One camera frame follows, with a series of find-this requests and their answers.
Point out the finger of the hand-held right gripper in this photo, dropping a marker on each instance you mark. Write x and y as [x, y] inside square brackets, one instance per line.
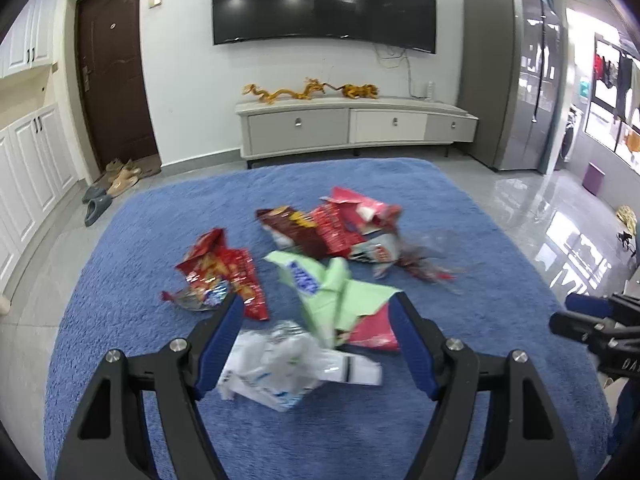
[575, 325]
[586, 303]

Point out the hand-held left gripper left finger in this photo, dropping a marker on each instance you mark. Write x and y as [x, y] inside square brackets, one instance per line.
[217, 345]

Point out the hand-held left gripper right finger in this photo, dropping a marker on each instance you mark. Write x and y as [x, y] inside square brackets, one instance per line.
[415, 345]

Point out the pink red wrapper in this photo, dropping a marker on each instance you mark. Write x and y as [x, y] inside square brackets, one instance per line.
[375, 332]

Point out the white plastic bag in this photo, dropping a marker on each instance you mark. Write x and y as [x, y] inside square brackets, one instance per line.
[280, 365]

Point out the red yellow snack bag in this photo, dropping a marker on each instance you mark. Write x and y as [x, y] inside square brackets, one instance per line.
[220, 272]

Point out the clear plastic wrapper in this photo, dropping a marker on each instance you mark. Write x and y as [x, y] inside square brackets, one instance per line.
[425, 260]

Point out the light green wrapper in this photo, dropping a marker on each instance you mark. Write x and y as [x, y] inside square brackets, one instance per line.
[330, 300]

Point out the white red snack packet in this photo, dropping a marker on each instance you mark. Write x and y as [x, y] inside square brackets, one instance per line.
[377, 252]

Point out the dark red chip bag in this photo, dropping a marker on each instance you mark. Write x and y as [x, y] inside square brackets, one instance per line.
[295, 232]

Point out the torn red wrapper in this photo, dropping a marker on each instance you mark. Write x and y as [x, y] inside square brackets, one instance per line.
[350, 215]

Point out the person's right forearm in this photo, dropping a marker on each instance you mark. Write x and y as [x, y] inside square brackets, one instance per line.
[627, 410]

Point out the small black floor object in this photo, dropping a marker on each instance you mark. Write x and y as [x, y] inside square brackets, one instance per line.
[625, 240]

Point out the yellow cloth on floor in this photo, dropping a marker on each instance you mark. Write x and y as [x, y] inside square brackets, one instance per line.
[629, 219]

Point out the purple stool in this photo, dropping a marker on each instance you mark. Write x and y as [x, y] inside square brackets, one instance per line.
[595, 179]

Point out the grey washing machine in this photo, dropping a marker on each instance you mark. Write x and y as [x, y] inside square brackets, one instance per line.
[570, 135]

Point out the grey slipper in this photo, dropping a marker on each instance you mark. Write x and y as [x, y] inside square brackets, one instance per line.
[98, 210]
[94, 194]

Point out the beige slipper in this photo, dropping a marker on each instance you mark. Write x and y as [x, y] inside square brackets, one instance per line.
[124, 184]
[119, 165]

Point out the brown doormat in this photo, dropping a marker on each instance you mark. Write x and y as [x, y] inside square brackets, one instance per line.
[147, 167]

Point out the balcony window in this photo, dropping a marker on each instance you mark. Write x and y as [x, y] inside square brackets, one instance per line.
[607, 110]

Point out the white grey television stand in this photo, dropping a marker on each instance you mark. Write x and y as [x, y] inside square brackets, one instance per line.
[350, 125]

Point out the row of hanging clothes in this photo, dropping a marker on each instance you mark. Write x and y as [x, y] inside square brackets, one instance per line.
[612, 72]

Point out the grey double door fridge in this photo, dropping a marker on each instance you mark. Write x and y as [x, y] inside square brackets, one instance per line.
[505, 75]

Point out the white power strip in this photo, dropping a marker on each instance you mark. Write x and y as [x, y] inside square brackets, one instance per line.
[430, 91]

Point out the golden dragon ornament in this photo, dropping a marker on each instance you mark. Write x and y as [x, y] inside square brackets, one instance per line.
[280, 94]

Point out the golden tiger ornament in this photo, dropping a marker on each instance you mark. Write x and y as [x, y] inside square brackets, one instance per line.
[360, 91]

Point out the dark brown door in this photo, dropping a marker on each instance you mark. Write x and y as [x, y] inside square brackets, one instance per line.
[117, 75]

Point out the white wall cupboards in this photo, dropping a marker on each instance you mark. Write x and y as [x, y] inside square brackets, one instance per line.
[30, 175]

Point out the black wall television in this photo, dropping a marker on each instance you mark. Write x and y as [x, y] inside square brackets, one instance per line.
[325, 0]

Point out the white wall cabinet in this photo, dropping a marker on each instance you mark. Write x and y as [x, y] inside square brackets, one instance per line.
[25, 40]

